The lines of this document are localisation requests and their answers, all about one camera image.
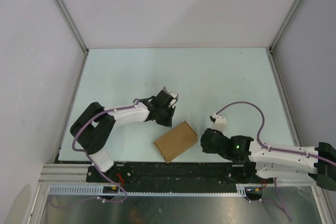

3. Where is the brown cardboard box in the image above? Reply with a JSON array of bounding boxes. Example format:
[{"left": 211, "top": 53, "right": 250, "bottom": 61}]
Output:
[{"left": 153, "top": 121, "right": 198, "bottom": 163}]

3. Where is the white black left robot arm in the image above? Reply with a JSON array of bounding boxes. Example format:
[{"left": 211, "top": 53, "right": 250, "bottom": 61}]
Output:
[{"left": 70, "top": 88, "right": 179, "bottom": 182}]

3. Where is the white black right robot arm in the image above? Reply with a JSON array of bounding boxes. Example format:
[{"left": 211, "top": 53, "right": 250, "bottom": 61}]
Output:
[{"left": 201, "top": 128, "right": 335, "bottom": 191}]

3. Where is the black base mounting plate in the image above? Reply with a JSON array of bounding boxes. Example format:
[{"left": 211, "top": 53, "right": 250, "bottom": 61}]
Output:
[{"left": 52, "top": 159, "right": 275, "bottom": 186}]

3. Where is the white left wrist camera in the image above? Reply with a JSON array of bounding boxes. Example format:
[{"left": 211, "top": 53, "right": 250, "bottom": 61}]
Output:
[{"left": 163, "top": 87, "right": 179, "bottom": 99}]

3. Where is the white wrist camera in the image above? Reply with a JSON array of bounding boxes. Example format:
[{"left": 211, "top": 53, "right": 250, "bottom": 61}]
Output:
[
  {"left": 210, "top": 113, "right": 227, "bottom": 132},
  {"left": 163, "top": 87, "right": 179, "bottom": 99}
]

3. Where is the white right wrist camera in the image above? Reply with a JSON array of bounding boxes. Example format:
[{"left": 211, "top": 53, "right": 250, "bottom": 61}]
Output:
[{"left": 210, "top": 113, "right": 227, "bottom": 132}]

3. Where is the grey slotted cable duct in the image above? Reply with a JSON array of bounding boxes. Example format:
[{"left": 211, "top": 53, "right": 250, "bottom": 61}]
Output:
[{"left": 48, "top": 185, "right": 255, "bottom": 197}]

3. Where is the aluminium rail right side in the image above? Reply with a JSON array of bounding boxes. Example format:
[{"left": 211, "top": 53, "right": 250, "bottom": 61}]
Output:
[{"left": 266, "top": 48, "right": 302, "bottom": 146}]

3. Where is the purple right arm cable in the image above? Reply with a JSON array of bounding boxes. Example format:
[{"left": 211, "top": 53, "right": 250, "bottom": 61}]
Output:
[{"left": 215, "top": 101, "right": 336, "bottom": 222}]

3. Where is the aluminium front rail profile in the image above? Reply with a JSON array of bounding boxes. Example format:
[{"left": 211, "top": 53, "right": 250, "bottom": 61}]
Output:
[{"left": 38, "top": 163, "right": 91, "bottom": 183}]

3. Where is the aluminium corner post left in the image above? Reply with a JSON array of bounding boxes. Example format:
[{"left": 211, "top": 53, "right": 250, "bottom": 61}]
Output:
[{"left": 54, "top": 0, "right": 88, "bottom": 53}]

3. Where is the aluminium corner post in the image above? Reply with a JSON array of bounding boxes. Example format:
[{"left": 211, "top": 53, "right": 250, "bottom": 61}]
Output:
[
  {"left": 269, "top": 0, "right": 304, "bottom": 52},
  {"left": 54, "top": 0, "right": 88, "bottom": 53}
]

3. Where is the aluminium corner post right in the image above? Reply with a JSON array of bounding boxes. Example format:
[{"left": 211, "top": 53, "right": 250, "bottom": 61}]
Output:
[{"left": 269, "top": 0, "right": 304, "bottom": 52}]

